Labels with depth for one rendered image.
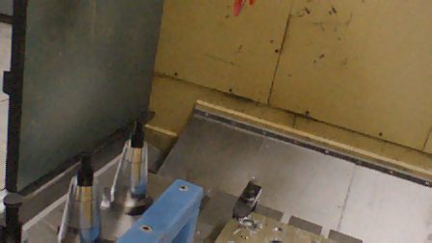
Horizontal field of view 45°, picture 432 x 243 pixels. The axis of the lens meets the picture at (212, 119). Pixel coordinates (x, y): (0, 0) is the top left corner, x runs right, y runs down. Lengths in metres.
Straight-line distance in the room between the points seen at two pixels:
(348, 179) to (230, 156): 0.40
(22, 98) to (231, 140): 0.82
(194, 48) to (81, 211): 1.41
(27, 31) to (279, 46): 0.88
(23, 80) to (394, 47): 1.12
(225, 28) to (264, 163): 0.49
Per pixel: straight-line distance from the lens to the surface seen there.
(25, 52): 1.29
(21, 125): 1.35
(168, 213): 0.62
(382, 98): 1.80
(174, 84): 1.96
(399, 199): 1.83
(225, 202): 1.32
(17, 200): 0.44
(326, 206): 1.73
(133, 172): 0.62
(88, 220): 0.54
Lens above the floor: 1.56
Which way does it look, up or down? 22 degrees down
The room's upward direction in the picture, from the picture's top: 12 degrees clockwise
